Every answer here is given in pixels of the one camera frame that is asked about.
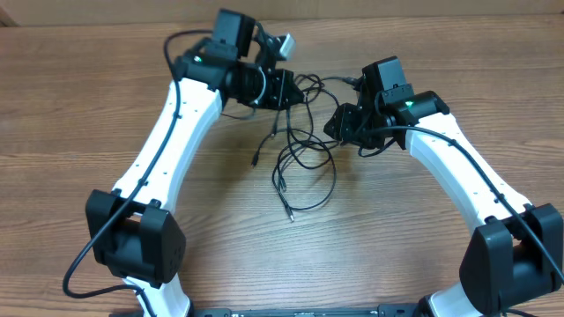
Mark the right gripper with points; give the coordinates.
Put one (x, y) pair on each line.
(345, 129)

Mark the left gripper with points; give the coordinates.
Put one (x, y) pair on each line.
(283, 79)

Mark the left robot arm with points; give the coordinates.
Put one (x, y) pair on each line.
(132, 227)

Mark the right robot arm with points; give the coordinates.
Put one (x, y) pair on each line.
(516, 249)

